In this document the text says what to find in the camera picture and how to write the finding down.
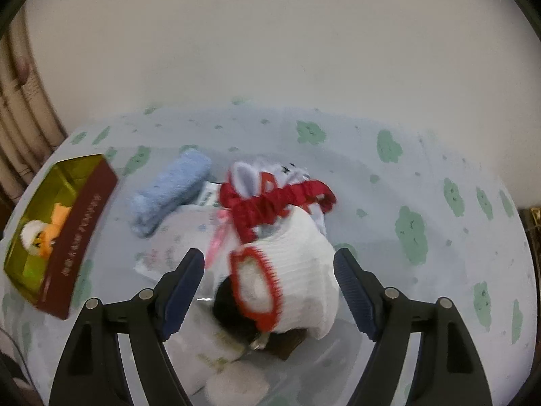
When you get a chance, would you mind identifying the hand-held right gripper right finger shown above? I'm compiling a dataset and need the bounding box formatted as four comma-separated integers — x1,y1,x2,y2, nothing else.
333,248,493,406

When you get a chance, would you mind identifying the red tin box gold interior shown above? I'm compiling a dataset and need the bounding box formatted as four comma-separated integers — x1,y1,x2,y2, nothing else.
3,153,119,320

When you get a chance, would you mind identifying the orange plush toy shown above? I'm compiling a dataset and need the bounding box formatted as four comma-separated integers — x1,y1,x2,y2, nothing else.
31,203,72,258

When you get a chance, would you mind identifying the small white green packet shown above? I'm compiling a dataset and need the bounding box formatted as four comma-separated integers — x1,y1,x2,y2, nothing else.
196,181,220,208

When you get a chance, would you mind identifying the light blue towel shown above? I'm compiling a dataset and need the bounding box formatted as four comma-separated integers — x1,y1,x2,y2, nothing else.
129,148,213,238

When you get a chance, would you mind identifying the pink ribbon hair clip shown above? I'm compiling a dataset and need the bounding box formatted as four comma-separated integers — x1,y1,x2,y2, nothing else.
206,209,233,263

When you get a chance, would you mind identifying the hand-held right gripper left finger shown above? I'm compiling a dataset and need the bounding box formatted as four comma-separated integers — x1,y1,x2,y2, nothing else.
48,248,206,406

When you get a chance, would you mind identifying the black soft item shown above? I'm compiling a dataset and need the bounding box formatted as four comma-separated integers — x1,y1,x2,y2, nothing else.
211,281,263,339

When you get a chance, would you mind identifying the beige floral curtain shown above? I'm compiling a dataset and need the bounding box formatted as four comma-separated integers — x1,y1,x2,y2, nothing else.
0,21,68,204

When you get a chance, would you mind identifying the dark wooden furniture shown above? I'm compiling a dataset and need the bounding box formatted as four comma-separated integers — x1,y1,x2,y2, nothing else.
522,205,541,263

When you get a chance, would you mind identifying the white floral tissue packet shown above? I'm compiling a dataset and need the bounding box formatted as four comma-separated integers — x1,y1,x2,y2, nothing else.
134,209,220,280

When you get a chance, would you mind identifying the white fluffy cloth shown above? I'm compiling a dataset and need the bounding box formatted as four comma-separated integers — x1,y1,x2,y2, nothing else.
205,361,271,406

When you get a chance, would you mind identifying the brown item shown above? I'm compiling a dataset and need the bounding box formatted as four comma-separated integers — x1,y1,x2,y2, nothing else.
270,329,307,360

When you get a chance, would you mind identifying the white sock with red trim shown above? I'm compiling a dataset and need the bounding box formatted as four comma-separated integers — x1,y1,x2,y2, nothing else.
230,207,343,341
226,161,328,238

